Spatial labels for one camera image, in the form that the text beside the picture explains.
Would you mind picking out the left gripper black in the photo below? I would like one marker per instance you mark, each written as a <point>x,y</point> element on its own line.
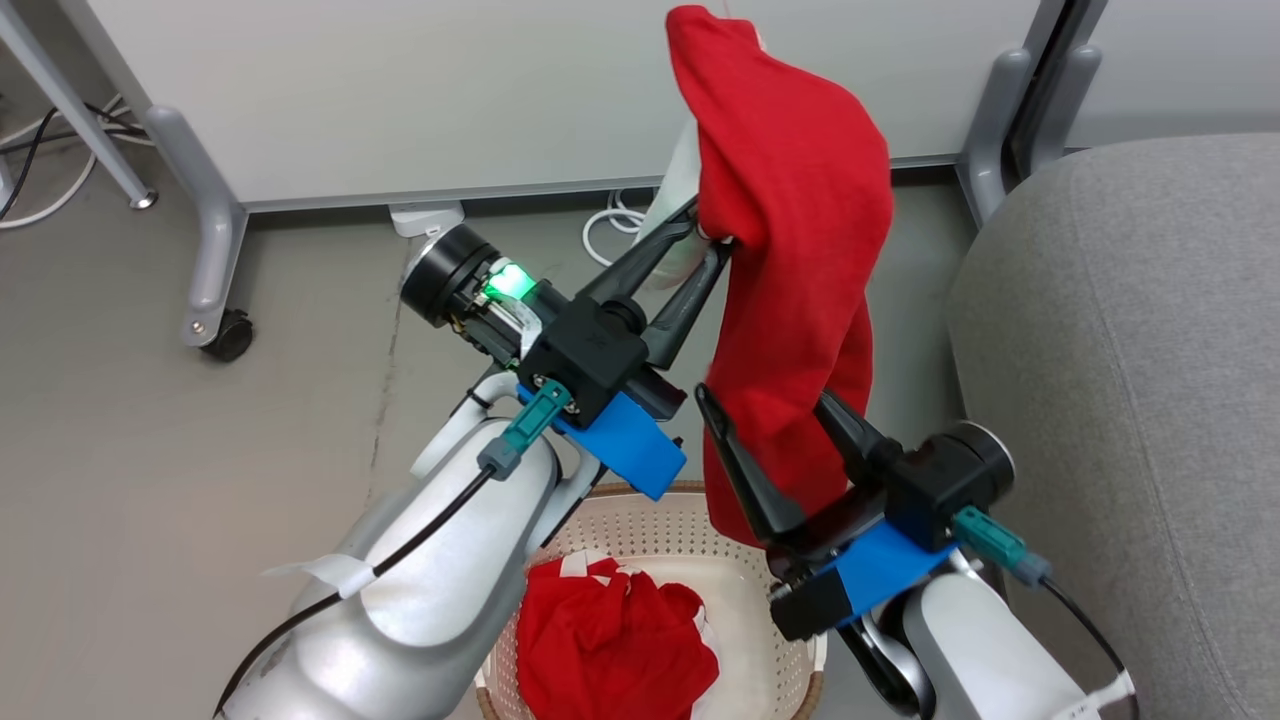
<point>590,350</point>

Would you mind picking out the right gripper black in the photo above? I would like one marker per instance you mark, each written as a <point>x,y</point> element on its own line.
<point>945,480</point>

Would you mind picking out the red garment with white trim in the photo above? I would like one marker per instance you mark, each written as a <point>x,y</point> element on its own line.
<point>790,200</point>

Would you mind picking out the white tape on left arm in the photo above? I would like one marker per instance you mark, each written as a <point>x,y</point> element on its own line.
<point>335,572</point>

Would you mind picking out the white tape on right arm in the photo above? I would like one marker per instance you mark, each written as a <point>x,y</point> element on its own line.
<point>1100,697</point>

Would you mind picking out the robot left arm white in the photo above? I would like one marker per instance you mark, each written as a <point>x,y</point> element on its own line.
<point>420,620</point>

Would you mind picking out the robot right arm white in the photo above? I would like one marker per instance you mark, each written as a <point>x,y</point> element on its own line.
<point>970,650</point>

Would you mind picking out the cream perforated laundry basket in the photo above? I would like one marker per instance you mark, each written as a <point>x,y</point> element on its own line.
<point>740,610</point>

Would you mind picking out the crumpled red garment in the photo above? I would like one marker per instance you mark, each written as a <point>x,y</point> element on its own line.
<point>610,650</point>

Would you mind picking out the wide white partition panel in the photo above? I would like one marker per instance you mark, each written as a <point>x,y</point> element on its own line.
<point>450,90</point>

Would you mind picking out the grey fabric sofa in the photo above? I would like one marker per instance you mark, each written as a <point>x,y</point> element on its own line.
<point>1140,400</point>

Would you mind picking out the grey partition leg with caster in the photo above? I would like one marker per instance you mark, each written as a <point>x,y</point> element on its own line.
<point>215,240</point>

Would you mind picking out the grey slanted table leg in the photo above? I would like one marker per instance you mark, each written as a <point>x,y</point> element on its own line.
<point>75,110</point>

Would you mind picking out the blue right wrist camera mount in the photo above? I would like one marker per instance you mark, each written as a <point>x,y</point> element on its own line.
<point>885,570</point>

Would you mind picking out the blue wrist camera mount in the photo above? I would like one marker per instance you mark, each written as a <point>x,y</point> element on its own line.
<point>625,445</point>
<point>885,570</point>

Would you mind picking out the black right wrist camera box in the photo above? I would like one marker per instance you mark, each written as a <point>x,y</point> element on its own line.
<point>810,605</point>

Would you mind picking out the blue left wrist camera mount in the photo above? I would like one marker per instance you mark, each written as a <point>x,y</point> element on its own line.
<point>625,445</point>

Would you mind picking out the white floor bracket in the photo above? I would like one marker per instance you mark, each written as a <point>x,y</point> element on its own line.
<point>425,217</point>

